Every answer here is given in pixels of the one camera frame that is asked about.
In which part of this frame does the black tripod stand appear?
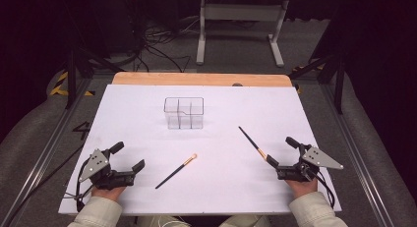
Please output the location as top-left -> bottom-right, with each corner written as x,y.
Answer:
62,44 -> 126,111

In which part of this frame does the hand-held gripper black cable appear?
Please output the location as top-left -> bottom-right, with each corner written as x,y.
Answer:
314,170 -> 336,210
75,159 -> 96,213

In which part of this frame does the right hand-held gripper black cable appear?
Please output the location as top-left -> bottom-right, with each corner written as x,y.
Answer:
314,170 -> 336,210

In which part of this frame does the long black floor cable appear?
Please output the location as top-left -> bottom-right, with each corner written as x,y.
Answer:
5,143 -> 86,223

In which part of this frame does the clear plastic divided organizer box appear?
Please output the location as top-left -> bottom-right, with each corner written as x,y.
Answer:
163,96 -> 205,130

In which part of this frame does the white metal stand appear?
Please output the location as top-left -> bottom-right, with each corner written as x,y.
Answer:
196,0 -> 290,69

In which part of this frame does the black metal stand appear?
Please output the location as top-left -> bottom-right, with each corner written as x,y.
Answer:
287,48 -> 346,115

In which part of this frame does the yellow black floor tape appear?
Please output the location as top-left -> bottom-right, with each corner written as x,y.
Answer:
49,71 -> 96,97

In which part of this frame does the person's right hand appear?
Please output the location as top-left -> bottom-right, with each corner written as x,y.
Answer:
283,178 -> 319,199

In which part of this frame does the wooden table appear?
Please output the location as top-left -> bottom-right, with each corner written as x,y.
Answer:
111,72 -> 293,88

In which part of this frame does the tangle of black floor cables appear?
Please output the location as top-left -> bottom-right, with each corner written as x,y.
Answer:
131,15 -> 202,74

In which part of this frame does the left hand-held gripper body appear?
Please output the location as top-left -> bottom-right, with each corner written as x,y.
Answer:
78,148 -> 138,191

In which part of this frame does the person's left hand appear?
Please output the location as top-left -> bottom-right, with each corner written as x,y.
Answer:
90,186 -> 128,202

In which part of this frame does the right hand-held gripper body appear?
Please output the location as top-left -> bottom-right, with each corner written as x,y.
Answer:
276,143 -> 344,183

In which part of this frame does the aluminium floor rail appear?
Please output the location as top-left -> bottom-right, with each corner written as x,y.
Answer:
0,78 -> 96,227
319,84 -> 396,227

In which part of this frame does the left hand-held gripper black cable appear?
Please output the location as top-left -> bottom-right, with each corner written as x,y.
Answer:
75,159 -> 96,213

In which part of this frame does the white table cover sheet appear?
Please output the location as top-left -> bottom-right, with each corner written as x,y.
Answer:
58,84 -> 342,217

